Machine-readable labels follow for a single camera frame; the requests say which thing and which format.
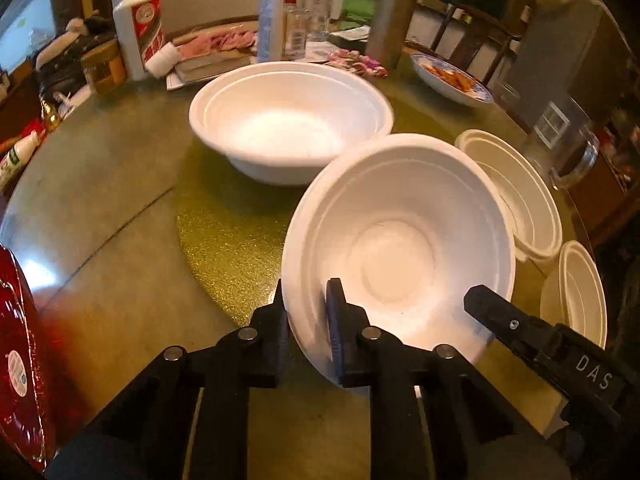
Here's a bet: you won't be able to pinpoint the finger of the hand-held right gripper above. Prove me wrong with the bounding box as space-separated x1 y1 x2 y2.
463 284 559 367

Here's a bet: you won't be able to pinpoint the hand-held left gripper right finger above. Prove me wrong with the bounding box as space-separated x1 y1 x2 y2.
324 277 545 480

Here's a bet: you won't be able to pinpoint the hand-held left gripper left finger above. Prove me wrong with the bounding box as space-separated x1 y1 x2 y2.
64 279 291 480

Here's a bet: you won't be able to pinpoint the white foam bowl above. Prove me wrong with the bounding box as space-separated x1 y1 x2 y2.
189 61 394 187
281 133 516 387

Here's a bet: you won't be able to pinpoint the red gold-rimmed plate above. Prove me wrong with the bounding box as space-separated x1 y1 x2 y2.
0 244 57 472

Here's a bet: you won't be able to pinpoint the clear glass mug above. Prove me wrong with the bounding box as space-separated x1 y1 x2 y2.
520 94 601 192

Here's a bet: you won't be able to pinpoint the blue white porcelain plate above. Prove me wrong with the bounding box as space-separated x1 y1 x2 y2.
410 52 494 108

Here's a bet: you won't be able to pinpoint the pink candy wrappers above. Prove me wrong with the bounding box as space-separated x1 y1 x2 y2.
327 48 389 79

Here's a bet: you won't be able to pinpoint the stack of books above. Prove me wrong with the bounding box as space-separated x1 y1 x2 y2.
174 44 252 84

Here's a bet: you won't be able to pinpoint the dark wooden chair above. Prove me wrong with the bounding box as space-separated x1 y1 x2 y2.
430 3 522 87

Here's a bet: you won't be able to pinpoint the small white cup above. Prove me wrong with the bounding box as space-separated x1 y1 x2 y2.
144 42 180 79

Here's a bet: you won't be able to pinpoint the pink cloth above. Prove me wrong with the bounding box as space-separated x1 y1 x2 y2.
192 29 259 54

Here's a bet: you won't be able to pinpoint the clear bottle red label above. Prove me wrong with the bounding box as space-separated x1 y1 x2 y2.
284 0 309 61

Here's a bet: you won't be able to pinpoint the small gold bell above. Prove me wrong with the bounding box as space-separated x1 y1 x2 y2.
40 97 64 134

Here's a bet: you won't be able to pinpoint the glass jar gold lid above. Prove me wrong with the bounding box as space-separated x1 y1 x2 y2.
80 40 127 95

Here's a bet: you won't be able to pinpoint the white green milk bottle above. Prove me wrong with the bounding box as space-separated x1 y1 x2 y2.
0 130 42 194

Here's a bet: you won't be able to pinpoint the steel thermos flask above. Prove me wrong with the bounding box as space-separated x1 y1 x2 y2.
366 0 419 69

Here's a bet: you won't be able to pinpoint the blue white carton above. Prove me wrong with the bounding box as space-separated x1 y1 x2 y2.
256 0 289 64

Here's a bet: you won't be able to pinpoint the white liquor bottle red cap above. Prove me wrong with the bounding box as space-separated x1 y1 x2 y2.
112 0 167 82

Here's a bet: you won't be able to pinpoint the black fur-lined boot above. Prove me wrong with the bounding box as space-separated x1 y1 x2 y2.
36 16 119 107

